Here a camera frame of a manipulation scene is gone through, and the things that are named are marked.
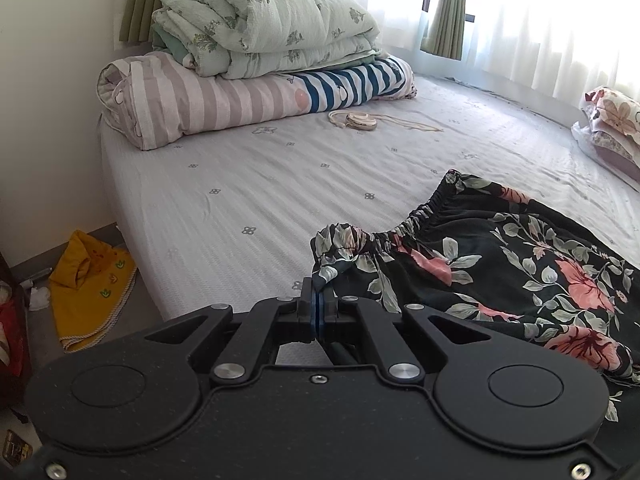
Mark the green curtain left corner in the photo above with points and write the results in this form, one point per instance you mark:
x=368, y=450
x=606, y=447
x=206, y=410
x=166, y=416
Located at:
x=136, y=22

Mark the red object at floor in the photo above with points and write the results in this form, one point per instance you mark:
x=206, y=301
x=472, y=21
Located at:
x=16, y=364

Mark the mint green floral comforter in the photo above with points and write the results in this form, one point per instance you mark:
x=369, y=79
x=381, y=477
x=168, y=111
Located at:
x=241, y=39

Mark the grey patterned bed sheet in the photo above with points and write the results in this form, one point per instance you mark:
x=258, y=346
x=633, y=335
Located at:
x=227, y=217

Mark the pink striped folded quilt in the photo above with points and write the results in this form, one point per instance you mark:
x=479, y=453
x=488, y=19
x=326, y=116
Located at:
x=154, y=101

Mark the yellow cloth on floor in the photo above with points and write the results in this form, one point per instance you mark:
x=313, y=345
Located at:
x=89, y=287

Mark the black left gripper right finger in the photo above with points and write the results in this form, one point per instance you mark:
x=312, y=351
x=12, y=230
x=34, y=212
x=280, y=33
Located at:
x=328, y=319

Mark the black floral pants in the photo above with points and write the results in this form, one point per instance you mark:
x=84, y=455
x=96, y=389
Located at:
x=488, y=254

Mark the white sheer curtain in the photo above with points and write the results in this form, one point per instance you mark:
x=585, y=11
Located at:
x=559, y=48

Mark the beige corded controller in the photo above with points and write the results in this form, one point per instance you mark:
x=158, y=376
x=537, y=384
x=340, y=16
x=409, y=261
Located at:
x=369, y=122

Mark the floral pillow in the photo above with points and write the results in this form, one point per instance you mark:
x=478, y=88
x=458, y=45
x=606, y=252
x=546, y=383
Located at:
x=612, y=111

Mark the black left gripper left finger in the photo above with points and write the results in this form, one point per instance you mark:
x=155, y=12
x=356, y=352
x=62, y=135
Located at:
x=307, y=312

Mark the white lower pillow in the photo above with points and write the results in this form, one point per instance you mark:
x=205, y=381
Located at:
x=610, y=150

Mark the green curtain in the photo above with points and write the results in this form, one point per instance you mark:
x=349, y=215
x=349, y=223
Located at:
x=445, y=30

